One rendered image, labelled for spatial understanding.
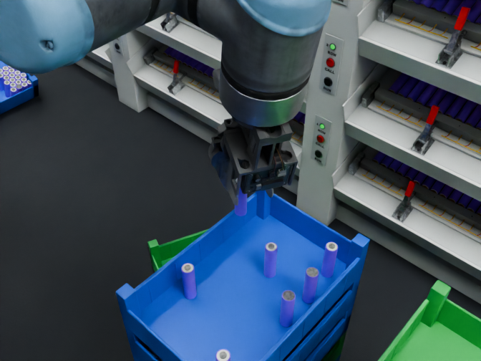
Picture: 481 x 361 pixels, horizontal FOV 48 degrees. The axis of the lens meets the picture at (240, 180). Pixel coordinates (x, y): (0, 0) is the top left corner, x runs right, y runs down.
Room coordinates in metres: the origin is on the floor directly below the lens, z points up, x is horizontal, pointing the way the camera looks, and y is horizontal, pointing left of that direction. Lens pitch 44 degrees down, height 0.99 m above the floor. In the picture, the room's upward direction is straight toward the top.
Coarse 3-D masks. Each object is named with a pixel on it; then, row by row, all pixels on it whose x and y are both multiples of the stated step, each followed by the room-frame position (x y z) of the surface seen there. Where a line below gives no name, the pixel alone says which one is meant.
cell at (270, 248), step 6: (270, 246) 0.49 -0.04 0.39; (276, 246) 0.50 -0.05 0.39; (270, 252) 0.49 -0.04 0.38; (276, 252) 0.49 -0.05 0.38; (264, 258) 0.50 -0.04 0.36; (270, 258) 0.49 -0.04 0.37; (276, 258) 0.49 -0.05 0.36; (264, 264) 0.49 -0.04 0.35; (270, 264) 0.49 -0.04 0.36; (264, 270) 0.49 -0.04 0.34; (270, 270) 0.49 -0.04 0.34; (270, 276) 0.49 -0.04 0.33
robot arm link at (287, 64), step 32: (224, 0) 0.43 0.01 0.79; (256, 0) 0.40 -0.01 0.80; (288, 0) 0.40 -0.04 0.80; (320, 0) 0.41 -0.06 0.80; (224, 32) 0.43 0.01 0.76; (256, 32) 0.41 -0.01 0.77; (288, 32) 0.40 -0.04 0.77; (320, 32) 0.43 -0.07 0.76; (224, 64) 0.45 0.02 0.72; (256, 64) 0.41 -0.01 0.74; (288, 64) 0.41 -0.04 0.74; (256, 96) 0.42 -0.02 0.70; (288, 96) 0.43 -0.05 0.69
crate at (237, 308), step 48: (240, 240) 0.56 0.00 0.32; (288, 240) 0.56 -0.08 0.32; (336, 240) 0.53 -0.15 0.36; (144, 288) 0.44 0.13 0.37; (240, 288) 0.47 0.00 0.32; (288, 288) 0.47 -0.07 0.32; (336, 288) 0.44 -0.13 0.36; (144, 336) 0.38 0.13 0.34; (192, 336) 0.39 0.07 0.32; (240, 336) 0.39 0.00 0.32; (288, 336) 0.36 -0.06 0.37
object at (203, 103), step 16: (144, 48) 1.38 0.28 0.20; (160, 48) 1.42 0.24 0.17; (128, 64) 1.33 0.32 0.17; (144, 64) 1.37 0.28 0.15; (160, 64) 1.36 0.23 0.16; (176, 64) 1.25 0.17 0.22; (192, 64) 1.31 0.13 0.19; (144, 80) 1.31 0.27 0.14; (160, 80) 1.30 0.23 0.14; (176, 80) 1.26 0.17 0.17; (192, 80) 1.27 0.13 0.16; (208, 80) 1.23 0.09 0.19; (160, 96) 1.28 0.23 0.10; (176, 96) 1.23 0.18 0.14; (192, 96) 1.22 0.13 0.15; (208, 96) 1.20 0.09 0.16; (192, 112) 1.19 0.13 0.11; (208, 112) 1.15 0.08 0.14; (224, 112) 1.14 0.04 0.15
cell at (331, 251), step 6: (330, 246) 0.49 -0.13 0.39; (336, 246) 0.50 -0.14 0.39; (324, 252) 0.50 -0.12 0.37; (330, 252) 0.49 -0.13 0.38; (336, 252) 0.49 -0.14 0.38; (324, 258) 0.49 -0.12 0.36; (330, 258) 0.49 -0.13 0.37; (324, 264) 0.49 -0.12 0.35; (330, 264) 0.49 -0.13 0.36; (324, 270) 0.49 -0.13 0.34; (330, 270) 0.49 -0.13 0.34; (324, 276) 0.49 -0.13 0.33; (330, 276) 0.49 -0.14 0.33
